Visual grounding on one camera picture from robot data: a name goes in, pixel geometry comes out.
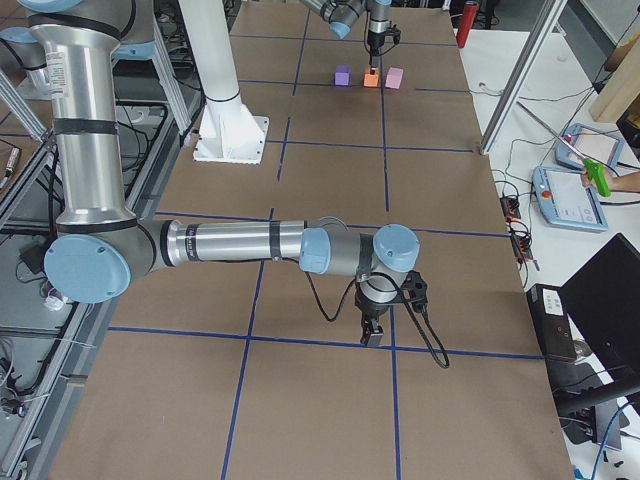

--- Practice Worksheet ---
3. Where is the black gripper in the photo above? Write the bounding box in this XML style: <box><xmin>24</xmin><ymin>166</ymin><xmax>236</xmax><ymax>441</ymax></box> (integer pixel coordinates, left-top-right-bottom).
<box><xmin>366</xmin><ymin>30</ymin><xmax>385</xmax><ymax>75</ymax></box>
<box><xmin>355</xmin><ymin>284</ymin><xmax>396</xmax><ymax>348</ymax></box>

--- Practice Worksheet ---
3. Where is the orange foam block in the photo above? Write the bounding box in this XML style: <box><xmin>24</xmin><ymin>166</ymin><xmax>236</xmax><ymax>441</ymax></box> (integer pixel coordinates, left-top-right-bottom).
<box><xmin>363</xmin><ymin>71</ymin><xmax>380</xmax><ymax>88</ymax></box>

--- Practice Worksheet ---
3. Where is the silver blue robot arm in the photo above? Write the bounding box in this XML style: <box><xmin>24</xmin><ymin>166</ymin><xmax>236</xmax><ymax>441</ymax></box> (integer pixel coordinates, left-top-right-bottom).
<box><xmin>26</xmin><ymin>1</ymin><xmax>427</xmax><ymax>347</ymax></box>
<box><xmin>301</xmin><ymin>0</ymin><xmax>400</xmax><ymax>74</ymax></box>

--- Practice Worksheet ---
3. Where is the person's hand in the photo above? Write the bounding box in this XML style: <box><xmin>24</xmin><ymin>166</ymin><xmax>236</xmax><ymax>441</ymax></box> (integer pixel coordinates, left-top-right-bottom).
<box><xmin>581</xmin><ymin>170</ymin><xmax>614</xmax><ymax>196</ymax></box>

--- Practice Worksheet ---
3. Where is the pink foam block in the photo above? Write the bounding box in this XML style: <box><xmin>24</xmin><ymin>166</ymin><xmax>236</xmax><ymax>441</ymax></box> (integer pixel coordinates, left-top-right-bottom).
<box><xmin>385</xmin><ymin>67</ymin><xmax>404</xmax><ymax>90</ymax></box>

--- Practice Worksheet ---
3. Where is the purple foam block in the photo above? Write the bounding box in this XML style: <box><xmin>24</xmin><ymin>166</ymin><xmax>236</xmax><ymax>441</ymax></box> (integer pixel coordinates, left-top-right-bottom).
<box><xmin>334</xmin><ymin>65</ymin><xmax>351</xmax><ymax>87</ymax></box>

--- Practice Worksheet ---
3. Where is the red bottle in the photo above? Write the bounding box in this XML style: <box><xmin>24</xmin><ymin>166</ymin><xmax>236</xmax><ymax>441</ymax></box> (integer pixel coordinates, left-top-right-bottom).
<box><xmin>456</xmin><ymin>1</ymin><xmax>479</xmax><ymax>49</ymax></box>

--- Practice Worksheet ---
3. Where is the black computer box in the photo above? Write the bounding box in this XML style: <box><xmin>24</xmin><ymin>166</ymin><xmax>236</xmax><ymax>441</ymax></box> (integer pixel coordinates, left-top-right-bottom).
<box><xmin>526</xmin><ymin>284</ymin><xmax>577</xmax><ymax>363</ymax></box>

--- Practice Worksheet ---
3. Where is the black orange connector strip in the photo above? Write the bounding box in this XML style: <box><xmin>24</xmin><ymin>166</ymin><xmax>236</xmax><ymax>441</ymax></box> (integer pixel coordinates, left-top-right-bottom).
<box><xmin>500</xmin><ymin>195</ymin><xmax>534</xmax><ymax>265</ymax></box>

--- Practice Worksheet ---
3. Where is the black monitor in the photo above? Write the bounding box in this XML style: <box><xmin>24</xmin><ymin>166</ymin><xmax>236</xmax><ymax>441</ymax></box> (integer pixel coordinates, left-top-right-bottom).
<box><xmin>558</xmin><ymin>232</ymin><xmax>640</xmax><ymax>417</ymax></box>

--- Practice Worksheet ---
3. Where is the far blue teach pendant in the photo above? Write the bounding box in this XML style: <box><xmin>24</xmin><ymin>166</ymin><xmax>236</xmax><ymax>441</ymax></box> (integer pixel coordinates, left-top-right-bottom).
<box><xmin>555</xmin><ymin>123</ymin><xmax>623</xmax><ymax>170</ymax></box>

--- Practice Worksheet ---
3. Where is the blue teach pendant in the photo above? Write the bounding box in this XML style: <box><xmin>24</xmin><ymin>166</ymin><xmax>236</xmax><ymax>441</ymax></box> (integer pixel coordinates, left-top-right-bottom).
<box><xmin>532</xmin><ymin>166</ymin><xmax>608</xmax><ymax>233</ymax></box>
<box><xmin>555</xmin><ymin>123</ymin><xmax>623</xmax><ymax>170</ymax></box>

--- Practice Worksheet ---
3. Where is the near blue teach pendant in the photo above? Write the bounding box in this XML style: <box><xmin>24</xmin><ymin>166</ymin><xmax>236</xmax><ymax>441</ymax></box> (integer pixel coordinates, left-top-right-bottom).
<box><xmin>532</xmin><ymin>166</ymin><xmax>608</xmax><ymax>233</ymax></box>

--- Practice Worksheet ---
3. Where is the wooden board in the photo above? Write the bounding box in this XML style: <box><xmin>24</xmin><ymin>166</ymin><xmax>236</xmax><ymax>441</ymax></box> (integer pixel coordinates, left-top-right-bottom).
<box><xmin>589</xmin><ymin>32</ymin><xmax>639</xmax><ymax>123</ymax></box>

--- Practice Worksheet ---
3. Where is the green plastic tool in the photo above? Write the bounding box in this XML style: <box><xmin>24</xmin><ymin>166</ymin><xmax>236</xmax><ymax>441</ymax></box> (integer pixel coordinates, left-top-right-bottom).
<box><xmin>582</xmin><ymin>158</ymin><xmax>611</xmax><ymax>197</ymax></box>

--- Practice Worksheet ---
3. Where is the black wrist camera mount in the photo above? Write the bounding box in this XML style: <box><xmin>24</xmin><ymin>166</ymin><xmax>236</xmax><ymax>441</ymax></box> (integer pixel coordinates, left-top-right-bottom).
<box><xmin>401</xmin><ymin>270</ymin><xmax>428</xmax><ymax>314</ymax></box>

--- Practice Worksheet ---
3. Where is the white pedestal column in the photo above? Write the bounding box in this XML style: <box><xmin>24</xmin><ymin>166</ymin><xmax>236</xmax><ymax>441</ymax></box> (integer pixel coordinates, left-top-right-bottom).
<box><xmin>179</xmin><ymin>0</ymin><xmax>269</xmax><ymax>164</ymax></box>

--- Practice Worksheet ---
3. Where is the aluminium frame post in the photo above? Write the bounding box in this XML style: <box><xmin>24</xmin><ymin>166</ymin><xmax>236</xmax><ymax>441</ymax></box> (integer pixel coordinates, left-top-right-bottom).
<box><xmin>479</xmin><ymin>0</ymin><xmax>568</xmax><ymax>155</ymax></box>

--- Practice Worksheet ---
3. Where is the blue network cable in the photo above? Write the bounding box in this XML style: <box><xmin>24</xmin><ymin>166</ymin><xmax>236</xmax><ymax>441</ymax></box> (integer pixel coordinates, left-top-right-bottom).
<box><xmin>592</xmin><ymin>399</ymin><xmax>632</xmax><ymax>480</ymax></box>

